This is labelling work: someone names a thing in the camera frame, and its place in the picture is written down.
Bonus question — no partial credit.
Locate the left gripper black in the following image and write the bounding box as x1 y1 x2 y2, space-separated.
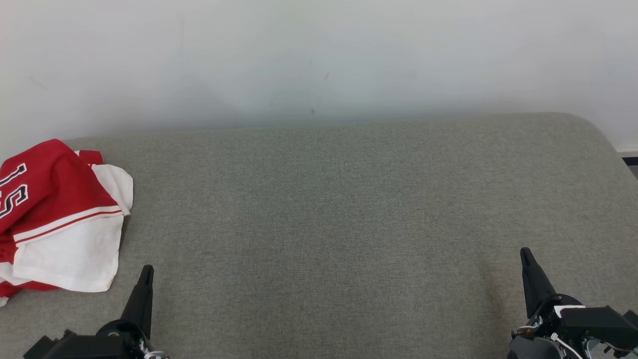
23 265 167 359

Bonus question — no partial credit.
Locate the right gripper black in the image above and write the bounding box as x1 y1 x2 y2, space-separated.
508 247 638 359

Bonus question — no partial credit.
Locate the red jersey with white sleeves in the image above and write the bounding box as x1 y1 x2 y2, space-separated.
0 139 134 293

